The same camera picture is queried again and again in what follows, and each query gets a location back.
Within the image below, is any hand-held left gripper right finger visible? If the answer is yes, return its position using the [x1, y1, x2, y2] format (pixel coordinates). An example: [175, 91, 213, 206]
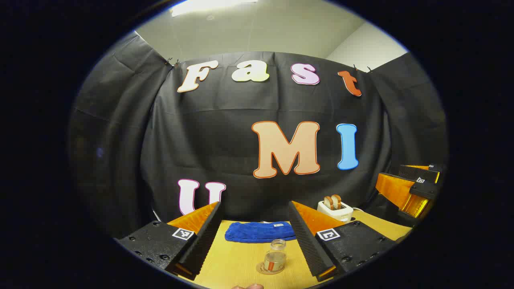
[288, 201, 398, 282]

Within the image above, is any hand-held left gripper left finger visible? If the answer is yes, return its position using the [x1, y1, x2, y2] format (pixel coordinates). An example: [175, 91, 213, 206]
[114, 201, 224, 281]

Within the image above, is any clear glass water bottle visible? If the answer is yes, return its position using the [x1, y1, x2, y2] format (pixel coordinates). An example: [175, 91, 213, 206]
[263, 239, 287, 273]

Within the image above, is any round cork coaster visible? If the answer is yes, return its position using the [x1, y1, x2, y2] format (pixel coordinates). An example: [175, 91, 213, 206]
[256, 261, 285, 275]

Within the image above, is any white toaster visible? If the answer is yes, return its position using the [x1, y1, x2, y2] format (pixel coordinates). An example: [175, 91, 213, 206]
[317, 195, 354, 222]

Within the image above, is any blue folded towel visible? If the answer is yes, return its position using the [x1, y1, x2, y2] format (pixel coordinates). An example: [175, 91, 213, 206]
[224, 222, 296, 243]

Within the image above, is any black backdrop cloth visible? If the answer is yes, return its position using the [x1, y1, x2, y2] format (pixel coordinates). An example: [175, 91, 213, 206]
[68, 32, 448, 241]

